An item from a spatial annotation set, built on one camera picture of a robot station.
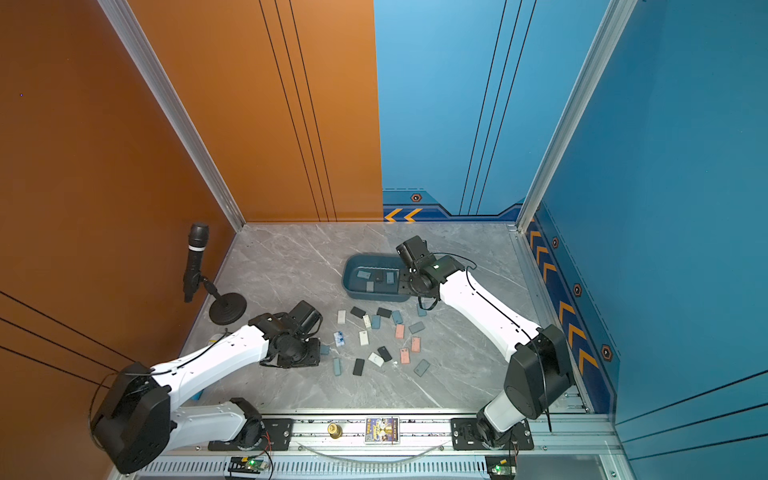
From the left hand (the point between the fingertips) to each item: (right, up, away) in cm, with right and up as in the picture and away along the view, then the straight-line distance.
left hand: (317, 355), depth 84 cm
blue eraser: (+20, +21, +19) cm, 35 cm away
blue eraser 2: (+16, +7, +9) cm, 20 cm away
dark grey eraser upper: (+10, +10, +10) cm, 18 cm away
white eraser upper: (+5, +9, +10) cm, 14 cm away
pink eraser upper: (+24, +5, +7) cm, 25 cm away
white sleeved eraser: (+13, +8, +9) cm, 18 cm away
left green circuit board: (-14, -22, -13) cm, 29 cm away
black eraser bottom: (+12, -4, +1) cm, 12 cm away
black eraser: (+17, +21, +19) cm, 33 cm away
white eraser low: (+17, -1, +1) cm, 17 cm away
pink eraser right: (+28, +2, +4) cm, 29 cm away
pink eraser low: (+25, -1, +1) cm, 25 cm away
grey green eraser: (+14, +18, +16) cm, 28 cm away
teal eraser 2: (+6, -3, 0) cm, 6 cm away
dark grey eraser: (+20, +10, +11) cm, 24 cm away
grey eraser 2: (+30, -4, 0) cm, 30 cm away
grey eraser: (+29, +6, +8) cm, 31 cm away
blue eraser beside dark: (+23, +9, +10) cm, 26 cm away
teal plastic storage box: (+15, +21, +19) cm, 31 cm away
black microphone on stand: (-29, +32, -8) cm, 44 cm away
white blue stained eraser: (+5, +4, +5) cm, 8 cm away
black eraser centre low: (+20, -1, +1) cm, 20 cm away
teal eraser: (+1, +1, +3) cm, 3 cm away
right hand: (+26, +20, 0) cm, 33 cm away
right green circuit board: (+48, -22, -13) cm, 54 cm away
